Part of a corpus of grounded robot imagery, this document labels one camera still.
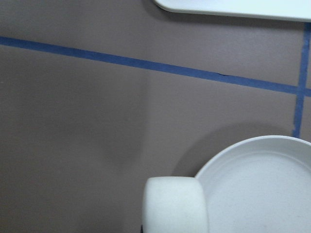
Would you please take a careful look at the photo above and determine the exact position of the cream round plate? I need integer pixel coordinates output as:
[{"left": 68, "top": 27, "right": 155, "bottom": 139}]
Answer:
[{"left": 196, "top": 135, "right": 311, "bottom": 233}]

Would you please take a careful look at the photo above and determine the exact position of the white bear tray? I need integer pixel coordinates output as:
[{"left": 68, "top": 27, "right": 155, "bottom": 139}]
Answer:
[{"left": 154, "top": 0, "right": 311, "bottom": 22}]

